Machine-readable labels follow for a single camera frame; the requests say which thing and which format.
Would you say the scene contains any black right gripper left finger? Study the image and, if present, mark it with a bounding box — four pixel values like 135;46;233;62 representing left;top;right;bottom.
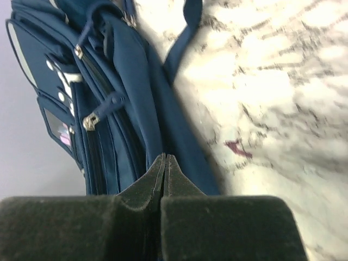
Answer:
1;154;166;260

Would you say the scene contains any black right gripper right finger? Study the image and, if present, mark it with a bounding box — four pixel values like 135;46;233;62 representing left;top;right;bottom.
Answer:
160;155;307;260

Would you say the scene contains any navy blue student backpack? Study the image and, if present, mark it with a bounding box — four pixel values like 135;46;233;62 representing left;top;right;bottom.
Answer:
6;1;220;195

